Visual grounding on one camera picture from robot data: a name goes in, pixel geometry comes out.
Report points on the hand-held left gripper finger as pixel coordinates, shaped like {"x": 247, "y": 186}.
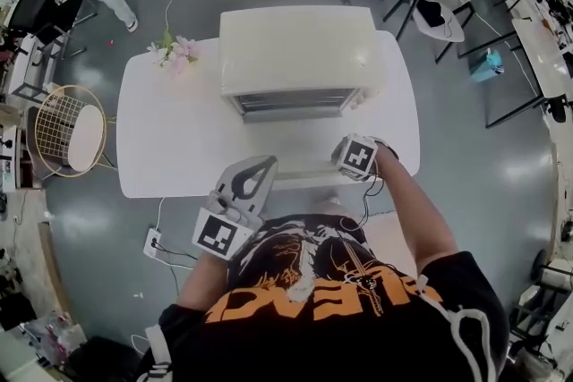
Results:
{"x": 228, "y": 176}
{"x": 262, "y": 194}

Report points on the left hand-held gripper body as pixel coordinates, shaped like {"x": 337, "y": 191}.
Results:
{"x": 219, "y": 235}

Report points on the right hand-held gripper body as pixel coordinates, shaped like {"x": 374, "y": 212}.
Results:
{"x": 358, "y": 156}

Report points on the person's left forearm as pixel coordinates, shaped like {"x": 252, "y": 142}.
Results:
{"x": 203, "y": 282}

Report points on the person's right forearm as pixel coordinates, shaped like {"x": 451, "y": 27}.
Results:
{"x": 416, "y": 214}

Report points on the white oven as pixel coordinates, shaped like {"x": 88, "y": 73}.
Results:
{"x": 295, "y": 49}

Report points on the white oval table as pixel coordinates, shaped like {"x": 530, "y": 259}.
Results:
{"x": 179, "y": 138}

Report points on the white floor socket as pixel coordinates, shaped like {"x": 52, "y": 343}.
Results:
{"x": 152, "y": 242}

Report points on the beige rug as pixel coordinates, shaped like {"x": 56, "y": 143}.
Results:
{"x": 389, "y": 241}

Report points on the pink flower bouquet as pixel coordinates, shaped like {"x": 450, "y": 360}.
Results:
{"x": 179, "y": 56}

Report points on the person's black printed shirt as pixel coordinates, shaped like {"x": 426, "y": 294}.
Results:
{"x": 322, "y": 326}

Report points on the teal bag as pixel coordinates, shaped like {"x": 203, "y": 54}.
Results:
{"x": 485, "y": 67}

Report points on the black garment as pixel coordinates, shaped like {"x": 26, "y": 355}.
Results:
{"x": 432, "y": 13}

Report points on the black bag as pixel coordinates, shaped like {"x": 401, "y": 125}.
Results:
{"x": 105, "y": 360}

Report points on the white table with black legs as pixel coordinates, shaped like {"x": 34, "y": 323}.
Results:
{"x": 541, "y": 53}

